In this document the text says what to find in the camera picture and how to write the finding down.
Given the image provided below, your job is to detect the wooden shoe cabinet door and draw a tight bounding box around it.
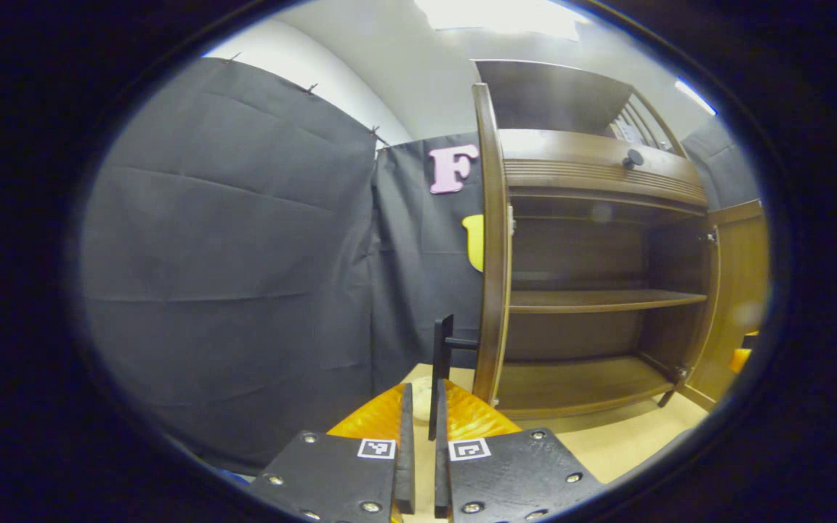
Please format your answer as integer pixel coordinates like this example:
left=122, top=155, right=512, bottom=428
left=680, top=200, right=772, bottom=411
left=472, top=82, right=514, bottom=406

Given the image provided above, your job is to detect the wooden cabinet shelf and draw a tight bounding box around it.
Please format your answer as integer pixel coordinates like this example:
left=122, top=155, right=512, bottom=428
left=509, top=289, right=708, bottom=315

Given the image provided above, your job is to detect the cream plush toy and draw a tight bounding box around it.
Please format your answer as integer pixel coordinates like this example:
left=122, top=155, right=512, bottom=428
left=410, top=376, right=437, bottom=423

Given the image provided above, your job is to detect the wooden double-door shoe cabinet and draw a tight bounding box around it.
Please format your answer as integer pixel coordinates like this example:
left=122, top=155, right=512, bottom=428
left=472, top=60, right=772, bottom=421

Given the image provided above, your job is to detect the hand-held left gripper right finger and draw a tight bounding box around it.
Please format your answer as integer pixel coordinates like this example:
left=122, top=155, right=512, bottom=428
left=433, top=379, right=606, bottom=522

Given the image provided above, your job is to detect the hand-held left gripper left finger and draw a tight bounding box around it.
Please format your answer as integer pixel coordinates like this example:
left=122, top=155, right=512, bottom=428
left=244, top=383, right=417, bottom=522

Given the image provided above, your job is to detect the black door handle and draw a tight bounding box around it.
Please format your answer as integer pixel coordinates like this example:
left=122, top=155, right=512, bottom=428
left=429, top=314, right=479, bottom=442

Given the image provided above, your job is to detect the wooden cabinet drawer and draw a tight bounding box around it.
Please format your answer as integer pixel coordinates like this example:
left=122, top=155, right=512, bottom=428
left=500, top=129, right=710, bottom=209

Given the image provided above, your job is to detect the large ceiling light panel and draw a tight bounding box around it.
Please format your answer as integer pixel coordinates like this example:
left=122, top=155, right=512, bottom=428
left=413, top=0, right=590, bottom=41

